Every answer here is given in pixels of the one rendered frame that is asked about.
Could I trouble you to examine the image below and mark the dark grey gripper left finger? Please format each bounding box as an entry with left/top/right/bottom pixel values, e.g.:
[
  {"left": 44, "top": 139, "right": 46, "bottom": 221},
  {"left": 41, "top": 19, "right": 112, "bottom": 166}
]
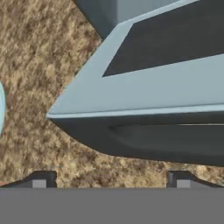
[{"left": 6, "top": 170, "right": 58, "bottom": 189}]

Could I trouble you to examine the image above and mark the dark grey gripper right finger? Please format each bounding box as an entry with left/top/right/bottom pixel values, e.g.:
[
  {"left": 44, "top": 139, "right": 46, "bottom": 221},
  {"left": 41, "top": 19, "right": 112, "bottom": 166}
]
[{"left": 167, "top": 170, "right": 221, "bottom": 189}]

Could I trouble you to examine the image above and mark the grey toaster oven body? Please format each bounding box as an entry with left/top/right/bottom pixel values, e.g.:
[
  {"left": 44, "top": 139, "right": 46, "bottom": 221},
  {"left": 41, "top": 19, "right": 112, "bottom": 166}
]
[{"left": 73, "top": 0, "right": 187, "bottom": 40}]

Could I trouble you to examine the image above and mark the pale blue plate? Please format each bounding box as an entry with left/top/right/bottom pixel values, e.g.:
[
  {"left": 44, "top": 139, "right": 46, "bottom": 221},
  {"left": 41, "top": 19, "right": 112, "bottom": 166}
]
[{"left": 0, "top": 81, "right": 7, "bottom": 137}]

